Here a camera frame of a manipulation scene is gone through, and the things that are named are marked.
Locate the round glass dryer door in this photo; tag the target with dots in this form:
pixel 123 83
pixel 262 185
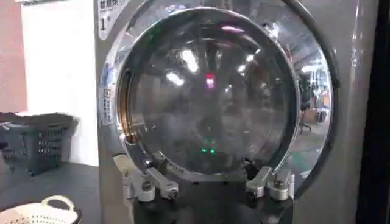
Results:
pixel 213 91

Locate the grey dryer machine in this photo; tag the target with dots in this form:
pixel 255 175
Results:
pixel 317 115

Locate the small warning sticker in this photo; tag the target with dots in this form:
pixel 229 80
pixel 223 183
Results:
pixel 106 106

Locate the white laundry basket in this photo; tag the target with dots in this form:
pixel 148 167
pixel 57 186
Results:
pixel 39 213

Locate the white number label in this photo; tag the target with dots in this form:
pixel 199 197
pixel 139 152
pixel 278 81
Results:
pixel 106 15

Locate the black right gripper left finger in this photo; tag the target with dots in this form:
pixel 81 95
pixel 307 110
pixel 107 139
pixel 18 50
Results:
pixel 158 181

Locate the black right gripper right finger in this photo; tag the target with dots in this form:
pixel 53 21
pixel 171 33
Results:
pixel 268 184

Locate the dark grey laundry basket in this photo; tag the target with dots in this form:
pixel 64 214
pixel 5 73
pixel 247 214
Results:
pixel 33 143

